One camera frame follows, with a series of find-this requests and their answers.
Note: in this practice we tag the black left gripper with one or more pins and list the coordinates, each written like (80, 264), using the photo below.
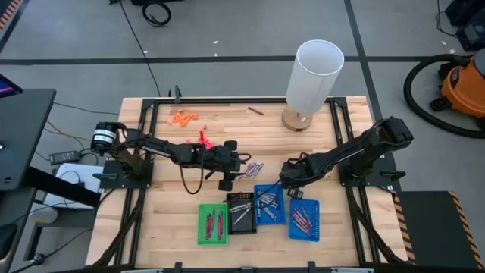
(219, 161)

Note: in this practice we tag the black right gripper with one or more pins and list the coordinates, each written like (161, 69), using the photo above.
(291, 174)

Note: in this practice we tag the grey crayon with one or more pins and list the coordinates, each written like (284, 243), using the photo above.
(270, 197)
(269, 213)
(272, 204)
(271, 201)
(259, 208)

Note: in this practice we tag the blue plastic basket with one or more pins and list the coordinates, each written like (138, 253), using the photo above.
(280, 216)
(314, 204)

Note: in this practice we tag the white crayon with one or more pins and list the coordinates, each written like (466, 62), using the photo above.
(240, 206)
(254, 171)
(239, 209)
(241, 216)

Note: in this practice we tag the black plastic basket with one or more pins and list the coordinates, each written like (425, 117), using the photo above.
(242, 229)

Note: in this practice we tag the maroon crayon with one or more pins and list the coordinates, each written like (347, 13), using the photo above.
(255, 110)
(213, 220)
(222, 223)
(209, 226)
(219, 225)

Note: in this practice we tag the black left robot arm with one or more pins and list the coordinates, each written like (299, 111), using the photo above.
(159, 146)

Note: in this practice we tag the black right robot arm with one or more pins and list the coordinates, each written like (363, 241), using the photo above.
(352, 151)

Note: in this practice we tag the pile of crayons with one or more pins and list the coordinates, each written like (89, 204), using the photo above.
(251, 169)

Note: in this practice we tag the cluster of white crayons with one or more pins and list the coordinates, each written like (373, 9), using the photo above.
(252, 170)

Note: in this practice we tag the pink small pieces pile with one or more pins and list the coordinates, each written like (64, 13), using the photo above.
(206, 143)

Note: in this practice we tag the orange small pieces pile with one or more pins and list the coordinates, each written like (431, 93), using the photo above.
(183, 118)

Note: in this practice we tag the green plastic basket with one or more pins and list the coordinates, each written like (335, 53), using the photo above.
(212, 242)

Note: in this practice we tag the white box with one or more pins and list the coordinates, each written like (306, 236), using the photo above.
(76, 172)

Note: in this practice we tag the orange shop vacuum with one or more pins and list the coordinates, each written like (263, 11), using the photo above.
(464, 89)
(407, 91)

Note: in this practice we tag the black platform hazard stripes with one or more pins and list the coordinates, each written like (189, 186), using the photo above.
(435, 227)

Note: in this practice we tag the black power adapter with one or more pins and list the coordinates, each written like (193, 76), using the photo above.
(64, 156)

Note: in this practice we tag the black side desk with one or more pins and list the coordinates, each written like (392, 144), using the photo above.
(26, 132)

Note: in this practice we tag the computer monitor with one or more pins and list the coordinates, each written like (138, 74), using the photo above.
(7, 89)

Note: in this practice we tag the black equipment case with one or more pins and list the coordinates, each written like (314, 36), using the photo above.
(471, 34)

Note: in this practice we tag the black metal table frame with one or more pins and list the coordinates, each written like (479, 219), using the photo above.
(242, 101)

